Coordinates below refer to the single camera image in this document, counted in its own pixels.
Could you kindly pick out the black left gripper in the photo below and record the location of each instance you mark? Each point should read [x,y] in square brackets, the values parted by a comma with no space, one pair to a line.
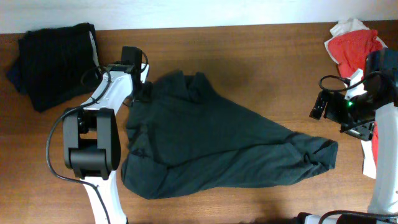
[143,90]

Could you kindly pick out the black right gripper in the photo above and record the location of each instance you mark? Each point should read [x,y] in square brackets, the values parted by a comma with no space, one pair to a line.
[319,106]

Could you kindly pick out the dark green t-shirt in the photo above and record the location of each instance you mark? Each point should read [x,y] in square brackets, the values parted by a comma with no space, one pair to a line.
[188,139]

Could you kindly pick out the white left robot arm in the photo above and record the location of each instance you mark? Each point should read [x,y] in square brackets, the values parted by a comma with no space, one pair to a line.
[91,144]

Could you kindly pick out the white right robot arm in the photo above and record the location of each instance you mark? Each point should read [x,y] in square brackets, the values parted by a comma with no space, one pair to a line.
[377,91]

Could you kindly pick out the red and white garment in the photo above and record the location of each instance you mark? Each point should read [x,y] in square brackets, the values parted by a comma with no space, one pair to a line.
[351,42]

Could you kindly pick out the folded black garment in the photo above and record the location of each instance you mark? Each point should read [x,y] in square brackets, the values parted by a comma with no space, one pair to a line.
[55,65]

